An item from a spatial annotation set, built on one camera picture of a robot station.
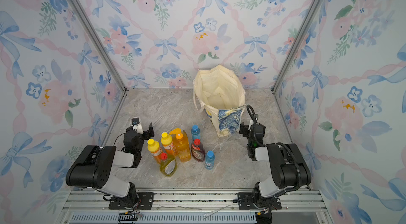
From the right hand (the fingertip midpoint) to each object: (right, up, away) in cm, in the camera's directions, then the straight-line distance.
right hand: (253, 122), depth 94 cm
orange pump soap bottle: (-40, -9, -16) cm, 44 cm away
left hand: (-64, 0, -2) cm, 64 cm away
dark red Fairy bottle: (-32, -11, -19) cm, 39 cm away
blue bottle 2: (-33, -4, -11) cm, 35 cm away
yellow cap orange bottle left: (-51, -9, -23) cm, 57 cm away
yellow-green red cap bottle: (-45, -18, -20) cm, 53 cm away
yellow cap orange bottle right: (-46, -7, -21) cm, 51 cm away
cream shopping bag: (-20, +20, +18) cm, 34 cm away
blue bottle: (-26, -16, -19) cm, 36 cm away
